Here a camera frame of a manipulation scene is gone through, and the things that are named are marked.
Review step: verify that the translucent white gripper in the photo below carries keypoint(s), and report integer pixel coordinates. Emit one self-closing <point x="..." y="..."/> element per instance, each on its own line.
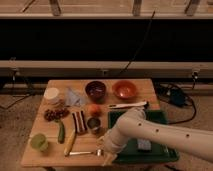
<point x="108" y="156"/>

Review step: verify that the silver metal fork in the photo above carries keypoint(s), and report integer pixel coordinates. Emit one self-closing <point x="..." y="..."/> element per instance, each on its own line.
<point x="98" y="152"/>

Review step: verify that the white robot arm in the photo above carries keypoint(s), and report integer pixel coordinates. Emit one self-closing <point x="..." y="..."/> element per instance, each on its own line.
<point x="133" y="124"/>

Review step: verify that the dark maroon bowl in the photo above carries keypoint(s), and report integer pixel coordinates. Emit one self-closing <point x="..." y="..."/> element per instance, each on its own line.
<point x="95" y="90"/>

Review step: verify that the orange red bowl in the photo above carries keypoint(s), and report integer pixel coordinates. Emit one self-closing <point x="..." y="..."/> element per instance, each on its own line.
<point x="124" y="89"/>

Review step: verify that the green plastic tray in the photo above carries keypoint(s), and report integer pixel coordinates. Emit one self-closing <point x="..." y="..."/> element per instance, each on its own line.
<point x="157" y="153"/>

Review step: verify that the small metal cup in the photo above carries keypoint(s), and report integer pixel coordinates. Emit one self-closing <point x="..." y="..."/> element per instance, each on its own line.
<point x="94" y="125"/>

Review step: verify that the grey blue sponge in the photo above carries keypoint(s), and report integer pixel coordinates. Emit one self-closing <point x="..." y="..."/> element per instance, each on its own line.
<point x="144" y="145"/>

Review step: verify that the orange fruit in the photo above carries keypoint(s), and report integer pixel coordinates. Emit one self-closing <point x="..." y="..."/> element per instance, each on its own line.
<point x="94" y="110"/>

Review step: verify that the wooden table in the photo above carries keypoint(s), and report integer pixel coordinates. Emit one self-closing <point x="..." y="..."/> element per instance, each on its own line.
<point x="54" y="156"/>

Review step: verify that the green cucumber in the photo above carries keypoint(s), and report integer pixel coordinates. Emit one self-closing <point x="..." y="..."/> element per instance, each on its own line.
<point x="61" y="135"/>

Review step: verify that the light blue cloth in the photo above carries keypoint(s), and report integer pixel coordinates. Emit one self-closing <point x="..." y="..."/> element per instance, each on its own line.
<point x="73" y="99"/>

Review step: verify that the bunch of red grapes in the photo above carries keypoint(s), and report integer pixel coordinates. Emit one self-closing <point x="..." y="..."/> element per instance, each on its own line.
<point x="50" y="115"/>

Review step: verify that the green plastic cup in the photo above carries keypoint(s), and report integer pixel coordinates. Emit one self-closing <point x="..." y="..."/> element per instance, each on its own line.
<point x="39" y="142"/>

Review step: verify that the white lidded jar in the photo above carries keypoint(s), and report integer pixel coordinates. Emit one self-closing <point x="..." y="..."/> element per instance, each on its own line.
<point x="51" y="96"/>

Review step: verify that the black power adapter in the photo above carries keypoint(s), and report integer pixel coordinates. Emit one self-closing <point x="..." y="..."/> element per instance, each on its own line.
<point x="177" y="98"/>

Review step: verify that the white handled knife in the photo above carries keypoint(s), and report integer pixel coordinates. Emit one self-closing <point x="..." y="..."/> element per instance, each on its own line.
<point x="138" y="104"/>

